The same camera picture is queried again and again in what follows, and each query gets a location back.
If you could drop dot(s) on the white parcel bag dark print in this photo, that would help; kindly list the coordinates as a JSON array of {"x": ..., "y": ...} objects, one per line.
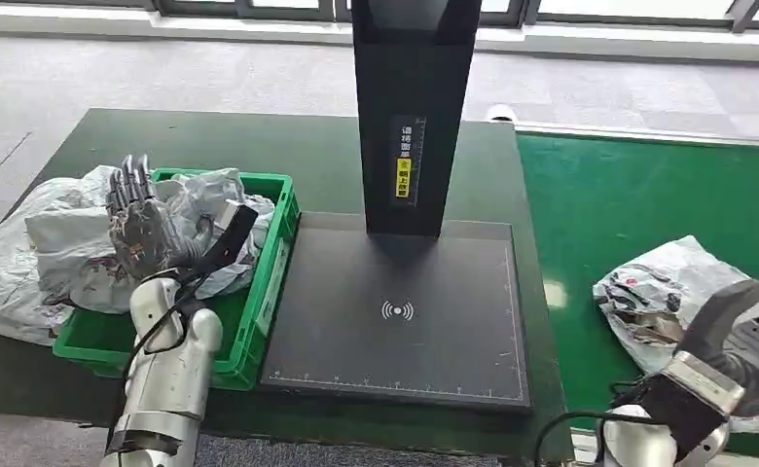
[{"x": 650, "y": 303}]

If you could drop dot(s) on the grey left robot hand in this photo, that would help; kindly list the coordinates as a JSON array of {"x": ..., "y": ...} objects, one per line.
[{"x": 144, "y": 235}]

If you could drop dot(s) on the black yellow column label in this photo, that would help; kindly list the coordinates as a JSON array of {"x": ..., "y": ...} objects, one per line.
[{"x": 408, "y": 161}]

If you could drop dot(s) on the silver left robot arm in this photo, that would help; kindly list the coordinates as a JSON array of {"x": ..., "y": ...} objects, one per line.
[{"x": 167, "y": 374}]

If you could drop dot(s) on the grey floor mat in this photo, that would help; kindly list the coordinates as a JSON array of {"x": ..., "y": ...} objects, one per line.
[{"x": 354, "y": 454}]

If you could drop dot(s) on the black scanner base plate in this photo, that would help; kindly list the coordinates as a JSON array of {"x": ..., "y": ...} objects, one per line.
[{"x": 399, "y": 309}]

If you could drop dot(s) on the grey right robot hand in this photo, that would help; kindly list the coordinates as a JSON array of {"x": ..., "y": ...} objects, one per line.
[{"x": 756, "y": 351}]

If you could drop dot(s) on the dark window frame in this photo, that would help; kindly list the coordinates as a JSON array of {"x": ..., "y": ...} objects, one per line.
[{"x": 547, "y": 10}]

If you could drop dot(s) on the green plastic crate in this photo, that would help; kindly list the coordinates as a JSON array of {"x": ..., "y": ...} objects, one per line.
[{"x": 250, "y": 322}]

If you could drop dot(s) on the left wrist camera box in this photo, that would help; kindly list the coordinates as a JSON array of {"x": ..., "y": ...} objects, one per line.
[{"x": 231, "y": 235}]

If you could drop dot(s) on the green conveyor belt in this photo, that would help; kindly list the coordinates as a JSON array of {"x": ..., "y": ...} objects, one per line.
[{"x": 611, "y": 200}]

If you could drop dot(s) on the black scanner column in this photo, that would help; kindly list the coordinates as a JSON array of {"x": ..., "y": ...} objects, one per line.
[{"x": 412, "y": 84}]

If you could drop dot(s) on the white round fixture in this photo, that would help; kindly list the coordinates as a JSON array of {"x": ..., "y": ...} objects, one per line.
[{"x": 501, "y": 113}]

